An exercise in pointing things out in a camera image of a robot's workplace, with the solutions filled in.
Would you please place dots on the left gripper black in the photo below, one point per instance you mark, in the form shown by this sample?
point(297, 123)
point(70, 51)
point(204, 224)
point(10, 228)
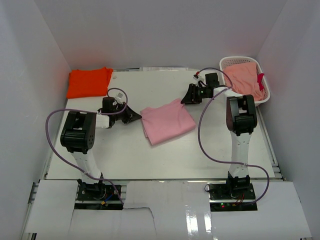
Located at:
point(130, 115)

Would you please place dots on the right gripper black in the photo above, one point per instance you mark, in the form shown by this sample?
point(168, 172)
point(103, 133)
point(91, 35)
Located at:
point(190, 98)

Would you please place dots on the pink t shirt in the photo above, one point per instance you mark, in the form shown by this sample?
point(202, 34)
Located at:
point(166, 122)

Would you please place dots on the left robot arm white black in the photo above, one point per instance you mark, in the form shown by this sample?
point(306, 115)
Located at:
point(78, 137)

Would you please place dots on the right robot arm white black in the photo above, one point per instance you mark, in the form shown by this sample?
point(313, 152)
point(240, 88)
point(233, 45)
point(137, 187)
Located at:
point(241, 120)

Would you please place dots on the printed paper label strip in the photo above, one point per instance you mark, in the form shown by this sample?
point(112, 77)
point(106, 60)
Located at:
point(157, 68)

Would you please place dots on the folded orange t shirt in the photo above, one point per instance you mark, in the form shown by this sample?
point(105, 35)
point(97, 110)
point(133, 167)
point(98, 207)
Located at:
point(88, 83)

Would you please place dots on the peach t shirt in basket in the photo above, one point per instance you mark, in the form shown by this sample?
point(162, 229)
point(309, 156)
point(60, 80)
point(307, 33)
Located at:
point(244, 79)

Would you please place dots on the magenta cloth in basket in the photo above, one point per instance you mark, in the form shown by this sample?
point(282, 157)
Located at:
point(260, 81)

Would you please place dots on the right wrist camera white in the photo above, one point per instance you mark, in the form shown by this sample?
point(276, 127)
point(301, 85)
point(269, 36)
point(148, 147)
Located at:
point(199, 80)

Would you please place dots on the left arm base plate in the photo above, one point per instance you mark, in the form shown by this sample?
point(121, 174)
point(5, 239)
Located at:
point(97, 197)

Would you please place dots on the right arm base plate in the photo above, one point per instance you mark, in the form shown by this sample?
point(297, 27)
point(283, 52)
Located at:
point(221, 200)

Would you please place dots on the aluminium frame rail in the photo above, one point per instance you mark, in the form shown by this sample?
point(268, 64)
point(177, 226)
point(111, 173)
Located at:
point(26, 235)

